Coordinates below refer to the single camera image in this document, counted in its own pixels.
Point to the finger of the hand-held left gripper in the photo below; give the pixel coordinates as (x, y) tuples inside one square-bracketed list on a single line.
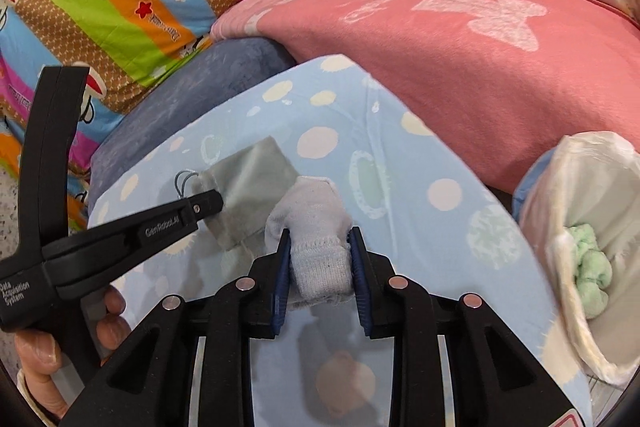
[(150, 229)]

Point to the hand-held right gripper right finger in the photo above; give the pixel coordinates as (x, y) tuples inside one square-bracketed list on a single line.
[(357, 272)]

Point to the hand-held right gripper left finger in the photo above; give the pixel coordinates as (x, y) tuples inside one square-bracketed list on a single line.
[(282, 272)]

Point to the grey sock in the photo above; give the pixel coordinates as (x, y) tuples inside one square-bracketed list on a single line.
[(310, 227)]

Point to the light green fluffy cloth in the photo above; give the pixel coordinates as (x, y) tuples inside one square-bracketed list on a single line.
[(590, 272)]

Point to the white plastic bag bin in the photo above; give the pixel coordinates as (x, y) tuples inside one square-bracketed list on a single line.
[(585, 187)]

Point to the person's left hand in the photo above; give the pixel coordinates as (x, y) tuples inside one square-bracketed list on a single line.
[(40, 367)]

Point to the light blue dotted sheet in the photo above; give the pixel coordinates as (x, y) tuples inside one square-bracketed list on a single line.
[(400, 207)]

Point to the blue-grey cushion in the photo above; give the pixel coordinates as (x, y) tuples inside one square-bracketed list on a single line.
[(200, 82)]

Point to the striped monkey printed blanket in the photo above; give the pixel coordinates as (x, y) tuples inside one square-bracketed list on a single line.
[(125, 17)]

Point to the pink blanket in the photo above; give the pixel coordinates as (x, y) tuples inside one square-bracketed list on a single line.
[(450, 72)]

